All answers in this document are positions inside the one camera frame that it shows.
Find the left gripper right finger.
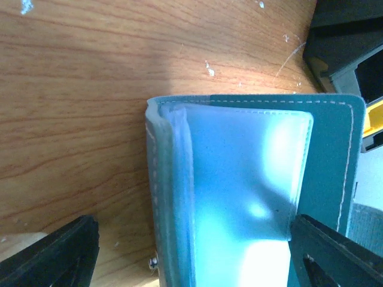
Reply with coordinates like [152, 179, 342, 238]
[289, 215, 382, 286]

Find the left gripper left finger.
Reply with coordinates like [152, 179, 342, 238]
[1, 215, 99, 286]

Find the teal card holder wallet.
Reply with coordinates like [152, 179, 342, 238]
[145, 94, 366, 286]

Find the yellow card bin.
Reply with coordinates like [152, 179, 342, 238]
[361, 97, 382, 153]

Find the black card bin left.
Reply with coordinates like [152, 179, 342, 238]
[303, 1, 382, 103]

